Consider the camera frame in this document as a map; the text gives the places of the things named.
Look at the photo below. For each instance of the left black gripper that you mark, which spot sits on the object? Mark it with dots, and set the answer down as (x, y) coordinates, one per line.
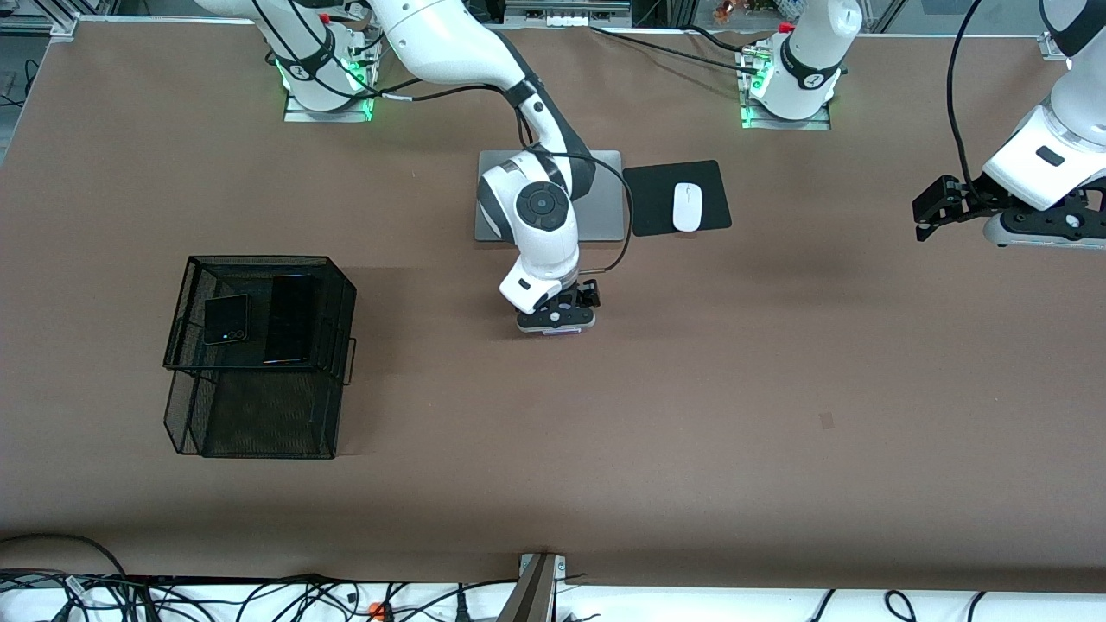
(973, 195)

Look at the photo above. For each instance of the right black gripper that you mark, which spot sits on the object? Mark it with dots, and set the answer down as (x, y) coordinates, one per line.
(588, 294)

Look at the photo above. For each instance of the long black smartphone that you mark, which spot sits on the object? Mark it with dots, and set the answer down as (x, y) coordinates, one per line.
(290, 320)

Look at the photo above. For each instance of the small black flip phone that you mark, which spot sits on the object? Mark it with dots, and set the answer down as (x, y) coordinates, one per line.
(226, 320)

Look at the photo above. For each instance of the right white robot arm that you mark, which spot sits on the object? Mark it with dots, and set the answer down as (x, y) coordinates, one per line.
(441, 39)

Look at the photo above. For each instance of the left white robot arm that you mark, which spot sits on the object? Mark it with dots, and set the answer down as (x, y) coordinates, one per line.
(808, 78)

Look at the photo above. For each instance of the silver closed laptop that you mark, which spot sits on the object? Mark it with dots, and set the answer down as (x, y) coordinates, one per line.
(605, 216)

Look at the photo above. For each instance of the black mouse pad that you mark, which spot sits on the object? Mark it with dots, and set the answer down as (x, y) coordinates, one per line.
(652, 199)

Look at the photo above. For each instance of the white computer mouse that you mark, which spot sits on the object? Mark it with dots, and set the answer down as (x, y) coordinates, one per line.
(687, 207)

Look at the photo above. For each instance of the white power strip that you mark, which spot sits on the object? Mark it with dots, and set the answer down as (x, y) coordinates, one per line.
(566, 12)

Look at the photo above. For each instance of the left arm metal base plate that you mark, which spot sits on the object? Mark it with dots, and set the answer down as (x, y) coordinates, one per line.
(816, 123)

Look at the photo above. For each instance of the aluminium frame corner bracket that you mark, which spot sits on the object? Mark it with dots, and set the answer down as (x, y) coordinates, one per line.
(54, 26)
(1056, 50)

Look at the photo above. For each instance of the grey metal camera bracket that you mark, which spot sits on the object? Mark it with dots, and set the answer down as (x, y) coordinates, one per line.
(540, 592)

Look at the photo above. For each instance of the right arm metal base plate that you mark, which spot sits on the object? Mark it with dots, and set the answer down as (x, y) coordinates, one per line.
(298, 115)

